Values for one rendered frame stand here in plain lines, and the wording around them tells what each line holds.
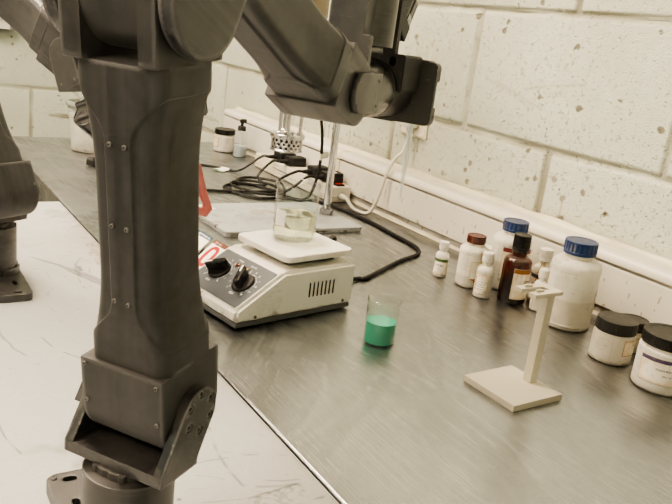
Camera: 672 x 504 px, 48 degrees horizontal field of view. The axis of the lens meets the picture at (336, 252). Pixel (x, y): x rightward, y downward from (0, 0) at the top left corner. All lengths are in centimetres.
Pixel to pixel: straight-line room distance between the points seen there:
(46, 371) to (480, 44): 100
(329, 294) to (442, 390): 24
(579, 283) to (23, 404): 74
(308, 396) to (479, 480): 20
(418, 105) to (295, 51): 27
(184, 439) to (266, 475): 18
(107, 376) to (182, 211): 12
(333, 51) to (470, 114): 91
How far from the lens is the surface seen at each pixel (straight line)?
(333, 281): 103
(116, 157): 45
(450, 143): 153
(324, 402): 80
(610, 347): 105
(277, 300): 97
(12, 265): 109
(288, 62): 57
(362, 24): 69
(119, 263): 47
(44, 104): 339
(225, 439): 72
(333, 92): 61
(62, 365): 85
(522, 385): 91
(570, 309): 113
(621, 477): 80
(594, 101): 130
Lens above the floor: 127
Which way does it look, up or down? 16 degrees down
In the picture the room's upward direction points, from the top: 7 degrees clockwise
